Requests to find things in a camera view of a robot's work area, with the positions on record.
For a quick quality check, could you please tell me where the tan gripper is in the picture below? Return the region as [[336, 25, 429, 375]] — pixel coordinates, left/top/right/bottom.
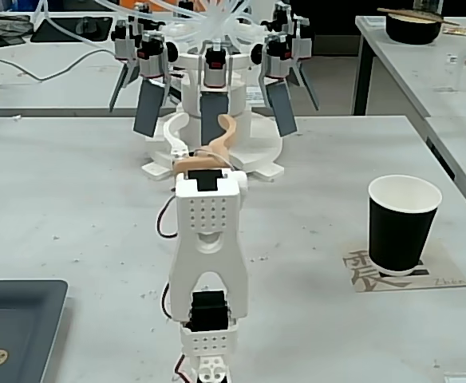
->
[[163, 113, 240, 176]]

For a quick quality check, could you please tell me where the black paper cup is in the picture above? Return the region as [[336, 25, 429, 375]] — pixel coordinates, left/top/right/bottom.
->
[[367, 174, 444, 278]]

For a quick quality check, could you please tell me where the black desk mat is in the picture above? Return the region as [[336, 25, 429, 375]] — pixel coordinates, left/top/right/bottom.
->
[[30, 15, 113, 44]]

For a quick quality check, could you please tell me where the printed paper mat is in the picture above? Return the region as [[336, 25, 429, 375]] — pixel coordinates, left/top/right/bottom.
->
[[342, 238, 466, 295]]

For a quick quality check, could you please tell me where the clear plastic tubing bundle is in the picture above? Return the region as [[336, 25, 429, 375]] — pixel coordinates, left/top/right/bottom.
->
[[33, 0, 282, 53]]

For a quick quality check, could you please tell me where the white background table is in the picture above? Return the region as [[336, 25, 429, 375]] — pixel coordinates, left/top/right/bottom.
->
[[0, 10, 356, 119]]

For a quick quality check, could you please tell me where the white side table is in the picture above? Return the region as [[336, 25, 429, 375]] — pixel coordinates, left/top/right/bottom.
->
[[354, 14, 466, 231]]

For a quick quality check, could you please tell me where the black bowl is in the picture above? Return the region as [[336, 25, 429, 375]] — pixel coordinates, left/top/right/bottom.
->
[[385, 10, 444, 45]]

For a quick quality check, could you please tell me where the wooden chopstick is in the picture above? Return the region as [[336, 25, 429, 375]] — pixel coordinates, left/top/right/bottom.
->
[[377, 6, 461, 27]]

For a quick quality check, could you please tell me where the grey plastic tray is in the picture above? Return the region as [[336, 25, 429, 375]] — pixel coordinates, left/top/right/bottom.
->
[[0, 278, 69, 383]]

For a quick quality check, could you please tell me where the red black servo cable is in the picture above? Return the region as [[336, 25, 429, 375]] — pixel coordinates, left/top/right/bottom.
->
[[156, 195, 178, 240], [160, 281, 174, 320], [175, 353, 194, 383]]

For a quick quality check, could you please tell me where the grey cable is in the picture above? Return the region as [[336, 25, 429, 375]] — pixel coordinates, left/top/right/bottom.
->
[[0, 46, 117, 83]]

